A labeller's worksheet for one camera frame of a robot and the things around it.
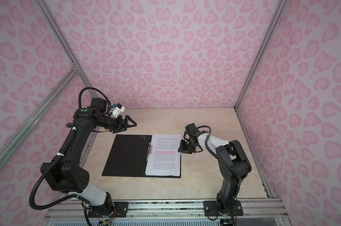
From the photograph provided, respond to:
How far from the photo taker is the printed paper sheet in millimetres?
878

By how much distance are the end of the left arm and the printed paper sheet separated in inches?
13.1

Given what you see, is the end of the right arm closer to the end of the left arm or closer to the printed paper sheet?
the printed paper sheet

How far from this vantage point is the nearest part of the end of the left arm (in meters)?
0.67
